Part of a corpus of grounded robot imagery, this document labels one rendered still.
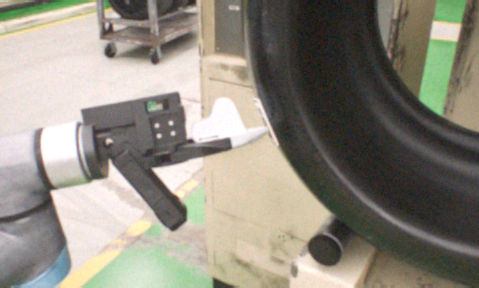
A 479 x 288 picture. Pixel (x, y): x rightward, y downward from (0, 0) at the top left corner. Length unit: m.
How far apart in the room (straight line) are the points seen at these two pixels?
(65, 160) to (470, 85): 0.64
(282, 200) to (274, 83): 0.90
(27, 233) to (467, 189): 0.60
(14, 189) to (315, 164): 0.34
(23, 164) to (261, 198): 0.98
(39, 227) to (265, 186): 0.91
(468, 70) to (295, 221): 0.75
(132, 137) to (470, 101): 0.56
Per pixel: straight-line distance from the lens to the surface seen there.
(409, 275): 0.76
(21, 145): 0.57
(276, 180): 1.38
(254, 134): 0.56
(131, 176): 0.56
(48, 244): 0.62
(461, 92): 0.87
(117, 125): 0.56
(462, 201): 0.76
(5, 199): 0.59
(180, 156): 0.53
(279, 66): 0.52
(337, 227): 0.63
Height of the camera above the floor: 1.29
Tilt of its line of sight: 27 degrees down
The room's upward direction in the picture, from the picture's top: straight up
